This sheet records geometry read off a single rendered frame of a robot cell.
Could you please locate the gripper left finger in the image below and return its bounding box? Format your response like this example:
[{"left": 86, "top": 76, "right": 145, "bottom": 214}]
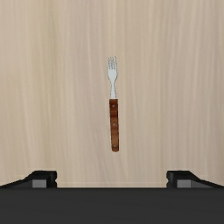
[{"left": 0, "top": 170, "right": 58, "bottom": 189}]

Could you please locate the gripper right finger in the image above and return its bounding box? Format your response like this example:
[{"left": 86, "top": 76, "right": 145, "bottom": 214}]
[{"left": 165, "top": 170, "right": 224, "bottom": 189}]

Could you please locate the wooden-handled silver fork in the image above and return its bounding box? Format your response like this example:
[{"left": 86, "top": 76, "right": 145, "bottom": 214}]
[{"left": 106, "top": 55, "right": 121, "bottom": 153}]

